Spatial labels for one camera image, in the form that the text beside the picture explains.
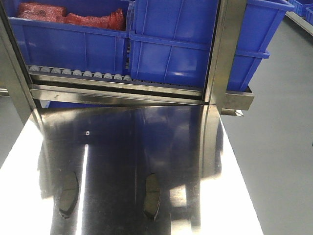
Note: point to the brake pad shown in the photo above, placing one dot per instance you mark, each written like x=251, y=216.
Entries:
x=152, y=197
x=69, y=195

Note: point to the blue bin under table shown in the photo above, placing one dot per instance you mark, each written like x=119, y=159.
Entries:
x=57, y=104

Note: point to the left blue plastic bin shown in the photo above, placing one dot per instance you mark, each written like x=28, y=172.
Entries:
x=68, y=46

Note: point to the blue plastic bin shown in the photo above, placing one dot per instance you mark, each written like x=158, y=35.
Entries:
x=171, y=40
x=68, y=46

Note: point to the stainless steel rack frame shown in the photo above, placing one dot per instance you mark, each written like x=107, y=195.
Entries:
x=27, y=89

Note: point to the grey roller conveyor track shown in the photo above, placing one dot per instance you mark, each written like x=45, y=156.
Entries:
x=68, y=72

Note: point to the right blue plastic bin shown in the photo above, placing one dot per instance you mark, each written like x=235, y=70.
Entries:
x=171, y=40

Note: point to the red bubble wrap bag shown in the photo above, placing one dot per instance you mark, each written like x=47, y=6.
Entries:
x=58, y=14

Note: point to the blue bins far right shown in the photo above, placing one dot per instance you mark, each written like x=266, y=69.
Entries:
x=303, y=8

